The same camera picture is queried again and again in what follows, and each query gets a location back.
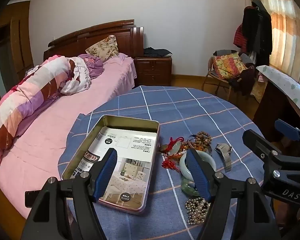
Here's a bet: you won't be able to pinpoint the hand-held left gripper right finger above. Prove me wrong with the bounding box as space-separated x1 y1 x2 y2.
185 149 283 240

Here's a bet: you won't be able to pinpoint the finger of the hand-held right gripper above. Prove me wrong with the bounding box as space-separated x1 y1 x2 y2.
274 119 300 146
242 129 300 180

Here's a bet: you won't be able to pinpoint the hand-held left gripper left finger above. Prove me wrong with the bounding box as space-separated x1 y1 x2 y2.
24 147 120 240

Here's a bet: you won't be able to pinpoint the rectangular metal tin box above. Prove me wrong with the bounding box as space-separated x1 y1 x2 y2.
61 114 161 216

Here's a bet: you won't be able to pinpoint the silver bead necklace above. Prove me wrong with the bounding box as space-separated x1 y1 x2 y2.
185 197 212 226

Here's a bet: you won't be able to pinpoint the dark green bangle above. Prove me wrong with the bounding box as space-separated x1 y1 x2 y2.
181 177 201 197

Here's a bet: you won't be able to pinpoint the pale jade bangle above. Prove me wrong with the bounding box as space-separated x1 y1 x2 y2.
179 150 217 182

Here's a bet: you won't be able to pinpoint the silver wristwatch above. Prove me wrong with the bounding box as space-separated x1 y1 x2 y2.
214 143 234 173

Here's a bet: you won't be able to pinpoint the red knot jade pendant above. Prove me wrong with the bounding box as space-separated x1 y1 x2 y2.
161 137 188 171

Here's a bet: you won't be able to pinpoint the desk with patterned cover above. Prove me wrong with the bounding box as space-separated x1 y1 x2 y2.
252 65 300 144

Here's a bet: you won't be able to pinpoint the dark maroon garment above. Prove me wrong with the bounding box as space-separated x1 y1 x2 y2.
227 67 257 97

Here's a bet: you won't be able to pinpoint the blue plaid tablecloth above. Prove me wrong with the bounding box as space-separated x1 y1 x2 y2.
58 85 277 240

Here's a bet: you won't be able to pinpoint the bed with pink sheet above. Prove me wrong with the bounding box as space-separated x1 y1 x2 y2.
0 52 137 222

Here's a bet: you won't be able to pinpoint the wooden chair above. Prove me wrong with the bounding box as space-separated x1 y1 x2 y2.
201 55 256 101

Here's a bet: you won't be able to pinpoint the patchwork cushion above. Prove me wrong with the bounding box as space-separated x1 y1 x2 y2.
212 52 248 80

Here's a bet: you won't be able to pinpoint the orange patterned curtain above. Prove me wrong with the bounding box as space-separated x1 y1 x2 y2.
249 0 300 83

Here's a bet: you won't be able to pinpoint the red padded jacket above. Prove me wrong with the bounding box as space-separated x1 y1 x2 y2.
233 24 248 53

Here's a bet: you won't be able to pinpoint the black hanging coat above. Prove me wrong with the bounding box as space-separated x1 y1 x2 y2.
241 0 273 66

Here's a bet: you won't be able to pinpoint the purple blanket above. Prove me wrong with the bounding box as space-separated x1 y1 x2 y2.
77 53 104 77

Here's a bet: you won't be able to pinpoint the pink patchwork quilt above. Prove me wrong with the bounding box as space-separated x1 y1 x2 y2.
0 55 92 166

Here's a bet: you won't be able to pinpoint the wooden nightstand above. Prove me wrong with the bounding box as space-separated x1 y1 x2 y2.
133 56 173 90

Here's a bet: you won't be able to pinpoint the floral pillow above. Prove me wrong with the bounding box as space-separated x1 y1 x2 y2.
85 35 120 62

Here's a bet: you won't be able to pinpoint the dark folded clothes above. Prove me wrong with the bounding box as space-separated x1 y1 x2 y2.
143 47 173 58

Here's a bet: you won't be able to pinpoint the wooden headboard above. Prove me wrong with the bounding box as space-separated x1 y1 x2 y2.
43 19 144 63

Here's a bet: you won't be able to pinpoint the wooden wardrobe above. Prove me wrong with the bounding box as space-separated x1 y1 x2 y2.
0 1 38 107

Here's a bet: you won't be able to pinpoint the wooden bead bracelet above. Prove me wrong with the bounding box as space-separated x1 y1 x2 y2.
195 131 213 147

